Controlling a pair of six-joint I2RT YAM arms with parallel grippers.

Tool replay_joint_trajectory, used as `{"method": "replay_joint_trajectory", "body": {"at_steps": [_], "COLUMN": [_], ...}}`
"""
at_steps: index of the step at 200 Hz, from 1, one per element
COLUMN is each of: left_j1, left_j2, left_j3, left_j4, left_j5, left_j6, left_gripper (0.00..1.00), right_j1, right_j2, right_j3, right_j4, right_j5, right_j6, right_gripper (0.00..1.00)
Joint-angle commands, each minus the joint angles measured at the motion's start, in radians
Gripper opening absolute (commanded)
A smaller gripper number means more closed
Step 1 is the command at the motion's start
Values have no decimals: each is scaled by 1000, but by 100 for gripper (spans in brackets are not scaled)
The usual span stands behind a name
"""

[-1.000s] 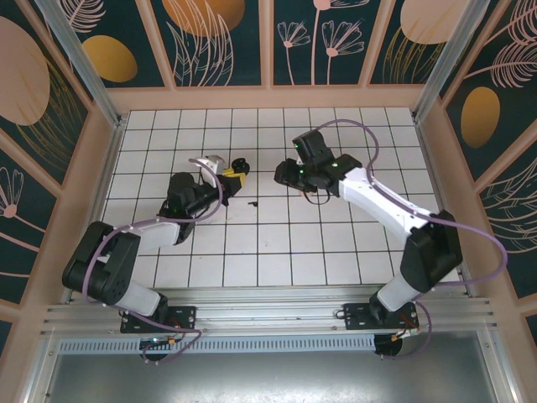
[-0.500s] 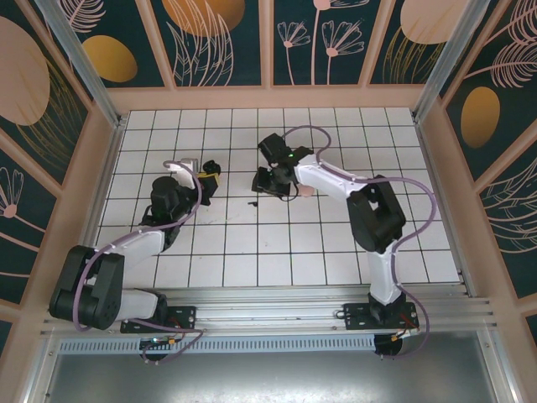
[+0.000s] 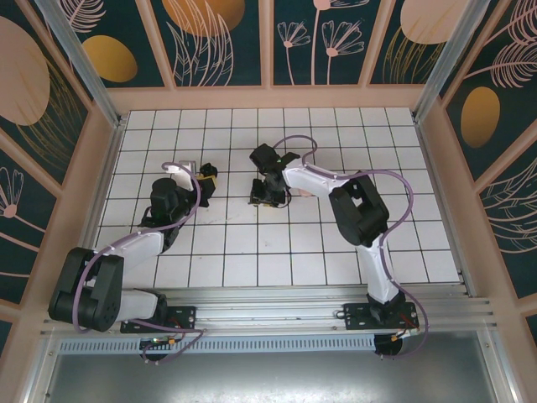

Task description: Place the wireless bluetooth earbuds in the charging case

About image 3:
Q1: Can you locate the grey metal sheet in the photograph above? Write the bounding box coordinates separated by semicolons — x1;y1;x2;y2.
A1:
24;331;517;403

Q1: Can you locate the aluminium side rail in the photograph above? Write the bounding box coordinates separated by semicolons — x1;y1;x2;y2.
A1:
62;119;127;306
413;119;477;297

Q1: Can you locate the aluminium mounting rail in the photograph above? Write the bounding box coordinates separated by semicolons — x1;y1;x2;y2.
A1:
41;283;500;337

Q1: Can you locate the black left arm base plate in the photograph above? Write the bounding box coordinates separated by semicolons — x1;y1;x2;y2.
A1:
120;305;198;335

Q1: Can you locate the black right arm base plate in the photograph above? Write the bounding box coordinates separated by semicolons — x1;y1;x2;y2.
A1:
342;301;420;332

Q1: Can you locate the grey slotted cable duct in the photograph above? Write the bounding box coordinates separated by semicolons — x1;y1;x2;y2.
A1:
56;335;377;354

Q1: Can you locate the aluminium frame post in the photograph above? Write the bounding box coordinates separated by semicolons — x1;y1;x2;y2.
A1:
35;0;127;129
413;0;503;123

